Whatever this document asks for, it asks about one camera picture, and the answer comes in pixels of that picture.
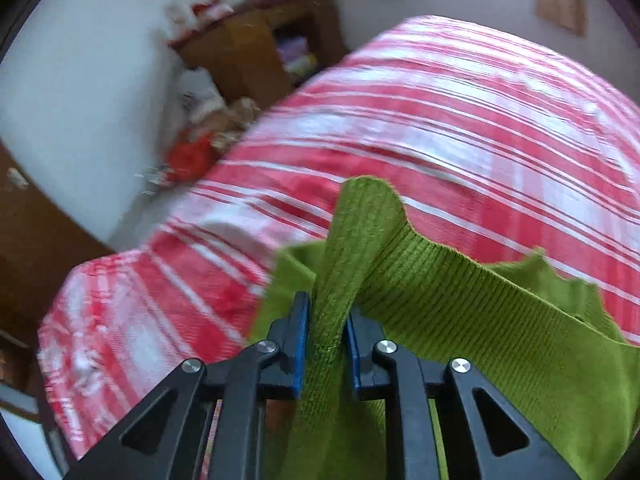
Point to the white box with red hearts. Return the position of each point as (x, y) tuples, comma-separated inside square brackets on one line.
[(177, 15)]

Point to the red plastic bag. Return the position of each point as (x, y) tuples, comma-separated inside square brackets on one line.
[(190, 157)]

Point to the green orange striped knit sweater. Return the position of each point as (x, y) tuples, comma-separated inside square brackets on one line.
[(450, 320)]

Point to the white paper bag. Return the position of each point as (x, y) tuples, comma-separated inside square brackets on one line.
[(197, 92)]

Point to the brown woven bag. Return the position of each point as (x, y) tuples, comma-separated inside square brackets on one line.
[(235, 120)]

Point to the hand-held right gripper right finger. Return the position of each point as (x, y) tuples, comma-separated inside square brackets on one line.
[(353, 355)]

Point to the brown wooden desk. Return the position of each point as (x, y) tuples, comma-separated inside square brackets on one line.
[(250, 45)]

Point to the bed with red plaid sheet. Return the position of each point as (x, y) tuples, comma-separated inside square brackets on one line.
[(425, 125)]

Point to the brown wooden cabinet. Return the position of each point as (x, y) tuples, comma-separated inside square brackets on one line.
[(35, 260)]

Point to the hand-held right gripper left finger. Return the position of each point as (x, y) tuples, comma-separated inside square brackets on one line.
[(300, 342)]

